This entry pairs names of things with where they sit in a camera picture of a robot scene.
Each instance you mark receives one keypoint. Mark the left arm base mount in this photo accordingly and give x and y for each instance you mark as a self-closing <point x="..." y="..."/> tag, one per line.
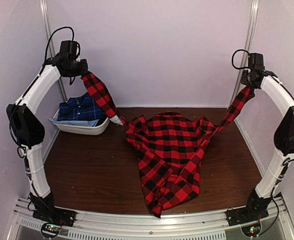
<point x="45" y="210"/>

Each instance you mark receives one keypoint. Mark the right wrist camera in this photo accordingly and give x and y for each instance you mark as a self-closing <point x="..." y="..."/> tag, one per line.
<point x="256" y="61"/>

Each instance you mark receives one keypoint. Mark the white plastic basin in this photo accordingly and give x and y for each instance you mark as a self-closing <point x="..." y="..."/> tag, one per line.
<point x="81" y="130"/>

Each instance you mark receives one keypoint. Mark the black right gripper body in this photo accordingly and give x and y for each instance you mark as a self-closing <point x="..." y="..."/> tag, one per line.
<point x="246" y="80"/>

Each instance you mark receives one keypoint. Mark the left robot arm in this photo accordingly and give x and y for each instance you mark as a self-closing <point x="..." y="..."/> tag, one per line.
<point x="26" y="129"/>

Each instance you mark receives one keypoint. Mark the right aluminium frame post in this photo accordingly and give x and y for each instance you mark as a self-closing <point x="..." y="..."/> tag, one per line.
<point x="251" y="29"/>

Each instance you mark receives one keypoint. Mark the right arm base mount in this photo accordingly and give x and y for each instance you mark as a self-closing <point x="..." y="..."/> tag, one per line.
<point x="255" y="209"/>

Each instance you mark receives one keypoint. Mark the blue plaid shirt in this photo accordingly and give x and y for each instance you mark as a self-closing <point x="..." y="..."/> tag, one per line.
<point x="82" y="108"/>

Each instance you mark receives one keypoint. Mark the right circuit board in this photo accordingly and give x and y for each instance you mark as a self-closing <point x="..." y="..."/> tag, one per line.
<point x="251" y="230"/>

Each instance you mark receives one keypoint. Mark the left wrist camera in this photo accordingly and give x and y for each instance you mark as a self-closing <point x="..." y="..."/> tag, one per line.
<point x="69" y="49"/>

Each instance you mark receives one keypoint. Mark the red black plaid shirt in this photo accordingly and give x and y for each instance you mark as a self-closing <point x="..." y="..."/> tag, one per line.
<point x="169" y="146"/>

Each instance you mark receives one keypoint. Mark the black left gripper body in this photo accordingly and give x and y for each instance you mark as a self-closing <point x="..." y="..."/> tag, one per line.
<point x="79" y="70"/>

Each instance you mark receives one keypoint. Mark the aluminium frame post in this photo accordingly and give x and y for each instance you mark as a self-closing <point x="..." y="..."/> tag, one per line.
<point x="251" y="29"/>
<point x="51" y="50"/>

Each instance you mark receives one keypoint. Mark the aluminium front rail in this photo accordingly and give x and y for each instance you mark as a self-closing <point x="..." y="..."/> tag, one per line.
<point x="210" y="225"/>

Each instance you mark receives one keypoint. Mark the left aluminium frame post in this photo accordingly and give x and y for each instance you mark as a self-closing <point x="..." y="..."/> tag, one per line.
<point x="51" y="50"/>

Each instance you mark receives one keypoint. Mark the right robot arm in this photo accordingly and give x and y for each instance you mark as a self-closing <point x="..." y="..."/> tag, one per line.
<point x="283" y="155"/>

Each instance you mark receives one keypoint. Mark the left circuit board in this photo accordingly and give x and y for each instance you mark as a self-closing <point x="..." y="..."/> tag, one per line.
<point x="49" y="230"/>

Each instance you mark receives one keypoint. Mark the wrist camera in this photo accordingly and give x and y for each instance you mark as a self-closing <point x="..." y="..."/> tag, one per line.
<point x="69" y="49"/>
<point x="256" y="61"/>

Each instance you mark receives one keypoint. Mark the circuit board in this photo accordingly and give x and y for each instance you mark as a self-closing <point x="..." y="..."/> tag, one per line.
<point x="251" y="230"/>
<point x="49" y="230"/>

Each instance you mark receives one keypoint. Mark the light blue shirt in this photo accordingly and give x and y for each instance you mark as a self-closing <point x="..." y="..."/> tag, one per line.
<point x="80" y="123"/>

